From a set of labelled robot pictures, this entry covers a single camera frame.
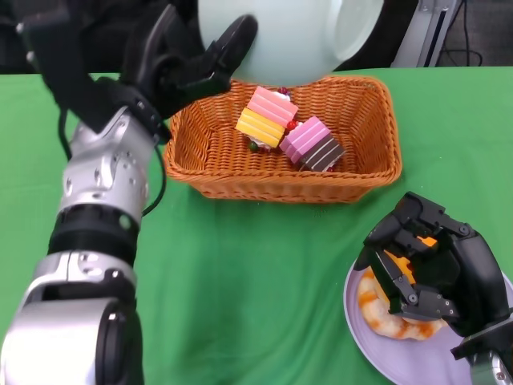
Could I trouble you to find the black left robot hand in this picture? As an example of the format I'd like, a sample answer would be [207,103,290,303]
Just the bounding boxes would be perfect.
[119,3,260,121]

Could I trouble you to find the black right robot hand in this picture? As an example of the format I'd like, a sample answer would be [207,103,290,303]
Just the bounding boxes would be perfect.
[356,191,512,338]

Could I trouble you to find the orange oval bread loaf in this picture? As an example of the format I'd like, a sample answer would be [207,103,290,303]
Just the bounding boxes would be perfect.
[384,236,438,306]

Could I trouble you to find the orange striped ring bread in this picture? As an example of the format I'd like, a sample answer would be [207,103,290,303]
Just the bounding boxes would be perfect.
[357,266,448,341]

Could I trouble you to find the pale green bowl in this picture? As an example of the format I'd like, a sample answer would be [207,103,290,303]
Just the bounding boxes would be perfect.
[198,0,386,87]

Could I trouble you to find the lavender plate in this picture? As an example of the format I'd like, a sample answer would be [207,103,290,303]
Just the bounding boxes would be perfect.
[343,256,513,385]

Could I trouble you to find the pink yellow striped cake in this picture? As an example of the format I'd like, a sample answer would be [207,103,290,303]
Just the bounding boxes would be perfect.
[235,86,300,152]

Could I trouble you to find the magenta pink cake slice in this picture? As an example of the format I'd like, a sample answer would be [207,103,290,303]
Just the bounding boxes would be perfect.
[279,115,333,164]

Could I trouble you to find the orange wicker basket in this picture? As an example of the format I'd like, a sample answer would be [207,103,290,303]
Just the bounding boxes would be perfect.
[164,75,403,204]

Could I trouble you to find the chocolate layered cake slice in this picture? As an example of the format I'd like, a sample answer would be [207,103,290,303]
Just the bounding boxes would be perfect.
[298,134,346,173]

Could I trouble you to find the black backdrop cloth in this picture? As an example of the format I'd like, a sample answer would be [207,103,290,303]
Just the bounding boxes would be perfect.
[0,0,418,75]

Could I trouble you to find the grey metal stand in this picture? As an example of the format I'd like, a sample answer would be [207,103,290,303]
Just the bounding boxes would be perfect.
[390,0,458,69]

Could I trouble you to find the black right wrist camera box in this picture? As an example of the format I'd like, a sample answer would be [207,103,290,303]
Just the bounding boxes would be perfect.
[450,316,513,362]

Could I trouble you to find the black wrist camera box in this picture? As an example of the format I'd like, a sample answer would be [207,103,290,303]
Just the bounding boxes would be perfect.
[450,316,513,362]
[15,7,121,136]

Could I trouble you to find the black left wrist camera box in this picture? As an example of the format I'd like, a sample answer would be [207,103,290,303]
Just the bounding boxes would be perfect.
[15,7,121,136]

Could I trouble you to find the black left wrist camera cable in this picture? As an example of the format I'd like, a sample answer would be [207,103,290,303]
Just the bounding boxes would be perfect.
[58,107,168,217]

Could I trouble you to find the black floor cables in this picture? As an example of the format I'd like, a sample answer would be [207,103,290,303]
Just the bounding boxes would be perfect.
[438,0,482,68]

